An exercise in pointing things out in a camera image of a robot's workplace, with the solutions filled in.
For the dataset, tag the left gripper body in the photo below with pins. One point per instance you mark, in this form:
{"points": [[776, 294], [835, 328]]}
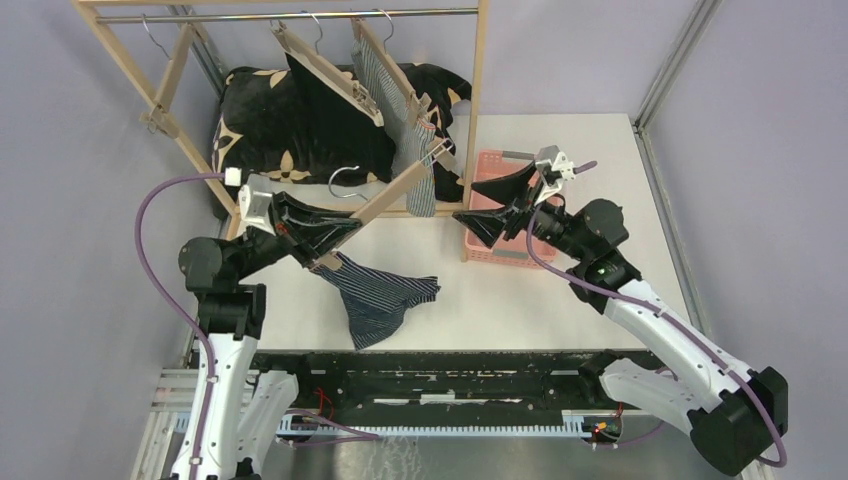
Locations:
{"points": [[283, 232]]}

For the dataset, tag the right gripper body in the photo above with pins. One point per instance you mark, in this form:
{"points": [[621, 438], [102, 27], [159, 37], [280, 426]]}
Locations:
{"points": [[544, 216]]}

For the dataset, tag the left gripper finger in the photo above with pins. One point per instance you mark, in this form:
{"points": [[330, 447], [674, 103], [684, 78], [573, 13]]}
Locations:
{"points": [[316, 230], [311, 256]]}

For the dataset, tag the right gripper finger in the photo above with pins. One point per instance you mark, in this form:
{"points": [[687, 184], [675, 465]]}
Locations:
{"points": [[491, 225], [506, 189]]}

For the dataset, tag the wooden clip hanger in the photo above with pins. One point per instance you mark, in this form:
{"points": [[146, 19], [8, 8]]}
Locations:
{"points": [[157, 120], [404, 182], [397, 76], [309, 58]]}

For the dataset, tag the navy striped underwear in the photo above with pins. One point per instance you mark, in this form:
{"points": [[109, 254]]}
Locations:
{"points": [[376, 301]]}

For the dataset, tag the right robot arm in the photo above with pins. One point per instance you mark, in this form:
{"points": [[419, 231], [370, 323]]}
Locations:
{"points": [[732, 413]]}

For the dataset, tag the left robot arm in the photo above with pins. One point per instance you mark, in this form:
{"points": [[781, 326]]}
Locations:
{"points": [[229, 437]]}

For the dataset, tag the black underwear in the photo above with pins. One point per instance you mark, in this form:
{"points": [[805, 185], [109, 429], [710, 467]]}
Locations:
{"points": [[340, 139]]}

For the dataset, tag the grey striped underwear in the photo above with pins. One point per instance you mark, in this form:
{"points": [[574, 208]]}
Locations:
{"points": [[412, 138]]}

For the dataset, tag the empty wooden clip hanger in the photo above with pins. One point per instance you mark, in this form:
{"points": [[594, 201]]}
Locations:
{"points": [[157, 120]]}

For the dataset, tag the pink plastic basket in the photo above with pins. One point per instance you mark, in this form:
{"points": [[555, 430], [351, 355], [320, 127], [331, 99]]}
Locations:
{"points": [[492, 164]]}

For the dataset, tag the black floral blanket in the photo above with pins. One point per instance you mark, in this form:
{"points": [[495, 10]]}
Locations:
{"points": [[264, 127]]}

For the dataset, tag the metal hanging rod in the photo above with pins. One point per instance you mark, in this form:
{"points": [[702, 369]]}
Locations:
{"points": [[221, 18]]}

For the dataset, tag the wooden clothes rack frame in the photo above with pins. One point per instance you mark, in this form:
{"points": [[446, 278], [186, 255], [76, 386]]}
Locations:
{"points": [[203, 50]]}

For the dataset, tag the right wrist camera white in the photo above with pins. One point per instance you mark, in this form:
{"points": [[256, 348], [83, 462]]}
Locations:
{"points": [[554, 167]]}

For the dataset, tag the white cable duct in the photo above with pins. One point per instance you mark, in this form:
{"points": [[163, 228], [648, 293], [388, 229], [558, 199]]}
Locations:
{"points": [[571, 426]]}

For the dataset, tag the aluminium corner post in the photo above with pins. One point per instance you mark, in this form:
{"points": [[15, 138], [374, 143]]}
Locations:
{"points": [[683, 46]]}

